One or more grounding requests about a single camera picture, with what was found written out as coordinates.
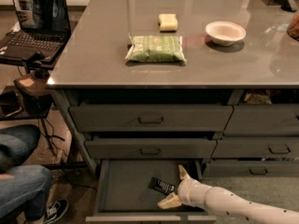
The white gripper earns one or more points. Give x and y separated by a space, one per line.
186 190

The black rxbar chocolate bar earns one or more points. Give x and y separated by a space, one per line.
161 186

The middle left grey drawer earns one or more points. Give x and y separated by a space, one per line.
150 148

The grey drawer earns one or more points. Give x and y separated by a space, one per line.
263 147
150 148
251 168
147 118
263 120

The open bottom left drawer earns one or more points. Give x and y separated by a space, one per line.
125 195

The middle right grey drawer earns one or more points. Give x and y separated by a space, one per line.
263 147

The top right grey drawer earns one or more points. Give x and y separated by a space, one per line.
263 120

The bottom right grey drawer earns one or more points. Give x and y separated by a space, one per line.
251 168

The snack bag in right drawer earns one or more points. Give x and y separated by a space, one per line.
256 97

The top left grey drawer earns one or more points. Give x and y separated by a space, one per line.
147 118

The brown object on counter right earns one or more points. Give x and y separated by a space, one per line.
293 29

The black white sneaker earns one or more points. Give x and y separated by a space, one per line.
56 211

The green snack bag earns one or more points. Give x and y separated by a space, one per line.
155 49

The person lower leg in jeans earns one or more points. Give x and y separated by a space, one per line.
29 187

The person leg in jeans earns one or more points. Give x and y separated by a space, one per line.
17 143
29 187

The white paper bowl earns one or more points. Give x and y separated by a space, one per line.
225 33

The yellow sponge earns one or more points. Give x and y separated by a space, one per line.
168 22

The black device with sticky note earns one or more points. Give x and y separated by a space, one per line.
32 92

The person upper leg in jeans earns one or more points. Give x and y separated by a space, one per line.
17 143

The black laptop stand tray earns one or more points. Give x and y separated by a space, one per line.
35 62

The black open laptop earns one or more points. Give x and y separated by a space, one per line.
44 31

